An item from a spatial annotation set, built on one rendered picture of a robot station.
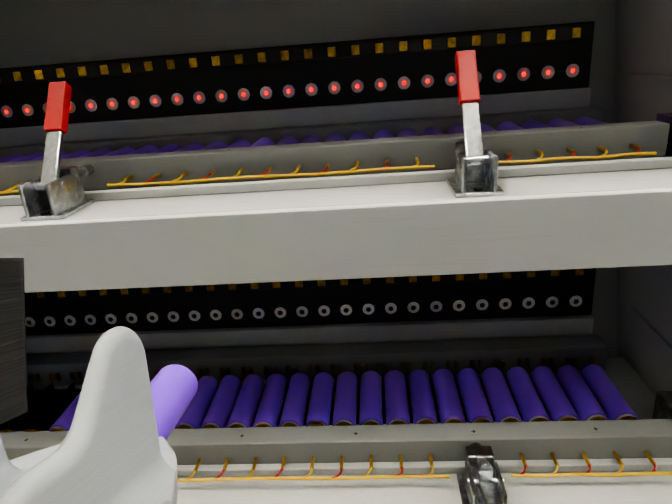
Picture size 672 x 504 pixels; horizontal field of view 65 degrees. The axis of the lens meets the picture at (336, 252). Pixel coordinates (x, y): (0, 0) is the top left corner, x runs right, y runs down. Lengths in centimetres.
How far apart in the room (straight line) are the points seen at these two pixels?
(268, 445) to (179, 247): 16
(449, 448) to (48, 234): 30
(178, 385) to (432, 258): 16
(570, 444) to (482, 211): 18
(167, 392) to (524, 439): 26
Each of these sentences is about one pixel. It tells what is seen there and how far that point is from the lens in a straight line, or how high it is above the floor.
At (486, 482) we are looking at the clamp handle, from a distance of 37.
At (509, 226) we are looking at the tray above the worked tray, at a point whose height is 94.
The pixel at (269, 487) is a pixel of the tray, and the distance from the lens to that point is 40.
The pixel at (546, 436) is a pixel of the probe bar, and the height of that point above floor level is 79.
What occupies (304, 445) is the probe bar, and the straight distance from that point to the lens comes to 40.
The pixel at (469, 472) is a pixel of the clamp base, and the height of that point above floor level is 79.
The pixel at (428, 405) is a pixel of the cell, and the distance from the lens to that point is 43.
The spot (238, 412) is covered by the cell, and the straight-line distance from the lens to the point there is 44.
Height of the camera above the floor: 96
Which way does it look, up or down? 5 degrees down
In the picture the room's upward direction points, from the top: 3 degrees counter-clockwise
